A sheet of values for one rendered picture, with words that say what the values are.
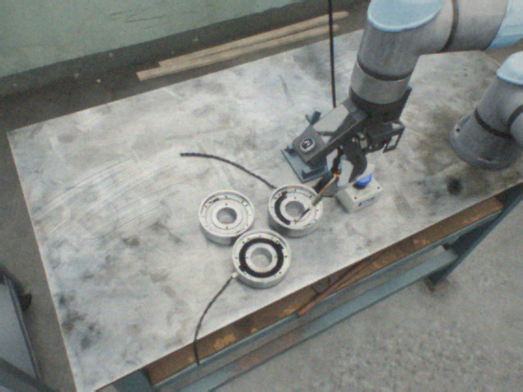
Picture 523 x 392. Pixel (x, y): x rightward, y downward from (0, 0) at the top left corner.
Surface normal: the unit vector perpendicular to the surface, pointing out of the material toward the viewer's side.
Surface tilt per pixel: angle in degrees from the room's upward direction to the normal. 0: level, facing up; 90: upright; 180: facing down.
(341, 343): 0
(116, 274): 0
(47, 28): 90
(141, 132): 0
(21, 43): 90
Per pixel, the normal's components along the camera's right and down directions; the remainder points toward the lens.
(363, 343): 0.05, -0.57
